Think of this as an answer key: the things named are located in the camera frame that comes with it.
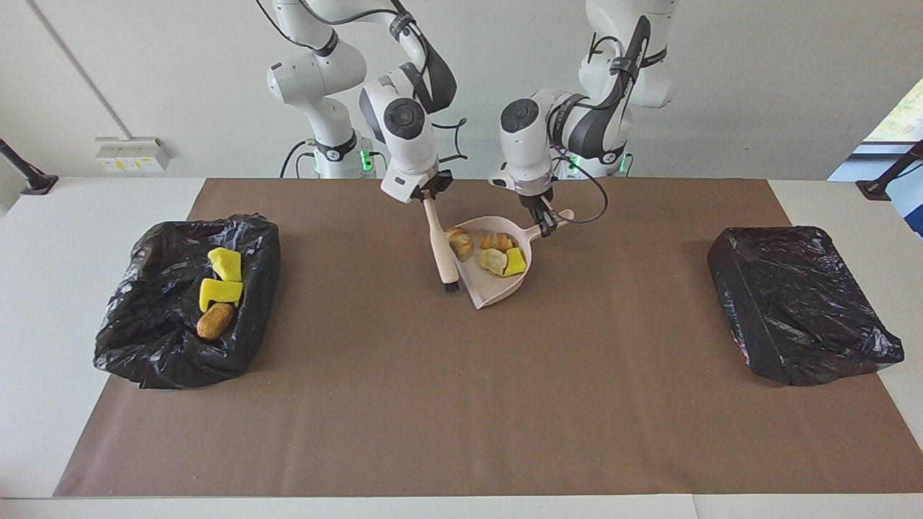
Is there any beige brush with black bristles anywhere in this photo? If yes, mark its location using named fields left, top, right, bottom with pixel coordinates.
left=422, top=195, right=462, bottom=295

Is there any pale tan lumpy bread toy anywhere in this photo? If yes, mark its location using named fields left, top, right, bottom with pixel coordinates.
left=446, top=227, right=474, bottom=262

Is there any beige plastic dustpan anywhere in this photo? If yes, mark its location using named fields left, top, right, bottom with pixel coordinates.
left=453, top=208, right=576, bottom=311

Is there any yellow wedge foam piece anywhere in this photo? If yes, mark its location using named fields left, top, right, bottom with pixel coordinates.
left=207, top=247, right=244, bottom=283

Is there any yellow u-shaped foam piece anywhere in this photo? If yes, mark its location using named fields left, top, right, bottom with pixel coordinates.
left=198, top=278, right=244, bottom=313

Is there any brown potato-shaped toy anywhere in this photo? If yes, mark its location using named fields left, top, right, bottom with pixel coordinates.
left=195, top=301, right=235, bottom=340

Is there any flat black bag wrapped bin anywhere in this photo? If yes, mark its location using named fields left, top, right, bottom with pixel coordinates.
left=707, top=226, right=905, bottom=388

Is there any open black bag lined bin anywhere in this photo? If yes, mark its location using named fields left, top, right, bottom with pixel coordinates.
left=93, top=213, right=282, bottom=391

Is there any brown paper table mat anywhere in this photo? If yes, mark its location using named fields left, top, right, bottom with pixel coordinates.
left=53, top=177, right=923, bottom=498

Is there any window with green view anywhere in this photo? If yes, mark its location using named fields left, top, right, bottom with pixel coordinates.
left=862, top=76, right=923, bottom=145

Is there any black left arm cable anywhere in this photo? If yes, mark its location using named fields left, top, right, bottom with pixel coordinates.
left=552, top=36, right=653, bottom=224

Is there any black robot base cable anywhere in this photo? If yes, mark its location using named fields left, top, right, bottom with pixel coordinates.
left=280, top=139, right=318, bottom=179

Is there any white wall socket box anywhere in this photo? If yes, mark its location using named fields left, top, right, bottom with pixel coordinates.
left=95, top=136, right=175, bottom=173

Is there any white wall cable conduit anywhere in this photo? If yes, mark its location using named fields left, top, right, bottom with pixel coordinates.
left=27, top=0, right=131, bottom=139

